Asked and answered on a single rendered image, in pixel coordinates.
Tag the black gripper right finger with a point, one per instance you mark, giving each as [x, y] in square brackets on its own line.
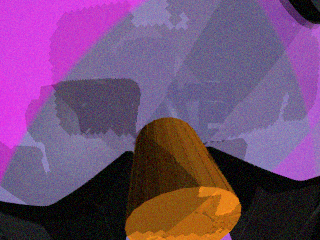
[273, 207]

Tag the orange knob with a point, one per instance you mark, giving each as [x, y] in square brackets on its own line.
[177, 191]

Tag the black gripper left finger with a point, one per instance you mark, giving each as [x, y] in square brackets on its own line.
[95, 211]

